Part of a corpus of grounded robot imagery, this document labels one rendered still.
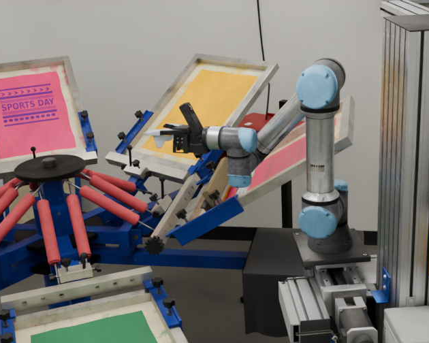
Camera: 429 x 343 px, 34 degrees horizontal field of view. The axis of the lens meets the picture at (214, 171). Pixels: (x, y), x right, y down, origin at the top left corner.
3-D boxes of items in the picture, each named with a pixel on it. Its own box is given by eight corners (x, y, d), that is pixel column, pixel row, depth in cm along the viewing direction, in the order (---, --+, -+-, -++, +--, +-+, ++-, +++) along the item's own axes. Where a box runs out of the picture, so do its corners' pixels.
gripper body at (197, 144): (170, 152, 230) (204, 155, 226) (169, 126, 228) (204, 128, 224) (180, 148, 237) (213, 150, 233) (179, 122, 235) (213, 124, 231)
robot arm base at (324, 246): (357, 252, 234) (357, 224, 230) (312, 255, 233) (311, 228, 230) (346, 233, 248) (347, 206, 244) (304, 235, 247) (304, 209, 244)
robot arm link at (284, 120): (332, 43, 222) (237, 146, 246) (324, 50, 212) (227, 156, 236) (359, 69, 221) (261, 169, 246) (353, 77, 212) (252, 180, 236)
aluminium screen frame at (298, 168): (355, 101, 307) (350, 94, 306) (353, 144, 253) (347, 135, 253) (209, 188, 335) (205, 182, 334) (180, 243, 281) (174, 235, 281)
